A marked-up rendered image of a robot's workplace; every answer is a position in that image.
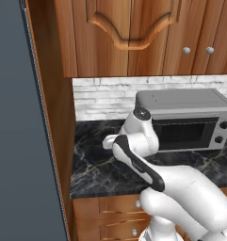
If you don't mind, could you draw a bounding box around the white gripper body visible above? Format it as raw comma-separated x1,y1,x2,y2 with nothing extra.
102,134,121,151

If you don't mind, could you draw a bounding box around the tall wooden side panel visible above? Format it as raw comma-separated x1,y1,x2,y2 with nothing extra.
24,0,77,241

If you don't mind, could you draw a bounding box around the grey toaster oven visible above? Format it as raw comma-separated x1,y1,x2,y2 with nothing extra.
135,88,227,153

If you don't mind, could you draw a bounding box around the dark grey fridge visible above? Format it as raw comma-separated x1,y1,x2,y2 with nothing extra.
0,0,71,241

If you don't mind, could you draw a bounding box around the wooden arched cupboard door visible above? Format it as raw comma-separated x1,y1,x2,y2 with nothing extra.
53,0,130,78

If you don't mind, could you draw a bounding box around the wooden cupboard door with knob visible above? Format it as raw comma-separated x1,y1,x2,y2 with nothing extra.
191,0,227,75

